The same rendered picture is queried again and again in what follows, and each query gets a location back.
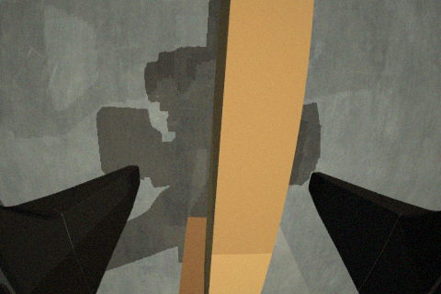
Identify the long wooden rail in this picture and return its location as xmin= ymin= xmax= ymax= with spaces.
xmin=203 ymin=0 xmax=313 ymax=294

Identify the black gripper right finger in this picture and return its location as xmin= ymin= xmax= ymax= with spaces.
xmin=308 ymin=173 xmax=441 ymax=294

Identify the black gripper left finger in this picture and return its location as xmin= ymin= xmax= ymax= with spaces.
xmin=0 ymin=165 xmax=140 ymax=294

